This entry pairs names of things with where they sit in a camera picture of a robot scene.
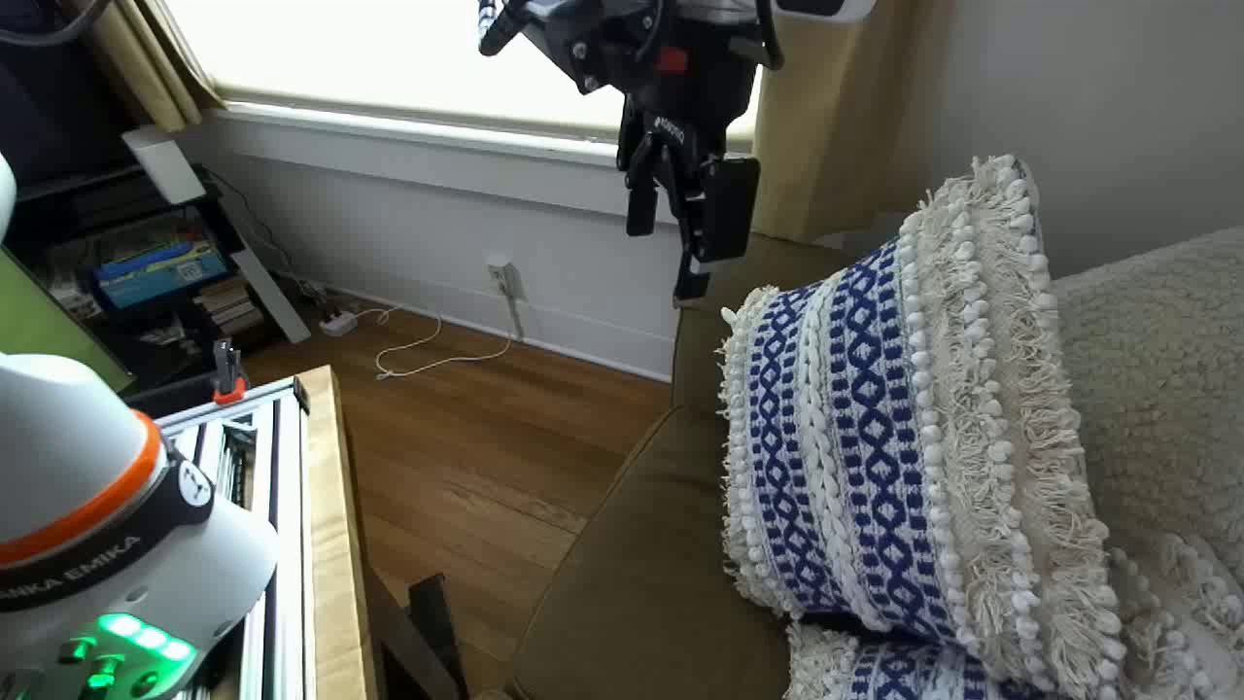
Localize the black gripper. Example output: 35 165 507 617
598 0 784 303

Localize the white and blue fringed pillow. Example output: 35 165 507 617
714 152 1127 700
783 617 1060 700

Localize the tan curtain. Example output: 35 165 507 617
87 0 227 132
752 0 965 254

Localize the white power strip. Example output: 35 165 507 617
317 303 366 340

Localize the olive brown fabric sofa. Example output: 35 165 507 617
503 228 1244 700

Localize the white leaning board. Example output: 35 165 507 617
121 123 317 344

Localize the stack of books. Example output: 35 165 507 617
190 276 273 340

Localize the red clamp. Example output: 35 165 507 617
208 339 254 407

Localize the black stand leg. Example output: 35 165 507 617
366 572 473 700

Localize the blue game box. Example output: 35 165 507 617
90 238 236 316

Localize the black shelf unit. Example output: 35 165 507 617
0 121 267 416

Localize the green flat panel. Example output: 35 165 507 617
0 247 135 396

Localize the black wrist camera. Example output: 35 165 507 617
516 0 613 92

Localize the white wall outlet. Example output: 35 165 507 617
483 254 524 303

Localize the black camera cable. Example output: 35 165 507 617
473 0 537 58

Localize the white window frame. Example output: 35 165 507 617
181 88 764 225

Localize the white power cable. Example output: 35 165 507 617
371 290 524 383

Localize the aluminium extrusion frame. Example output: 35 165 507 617
151 372 318 700

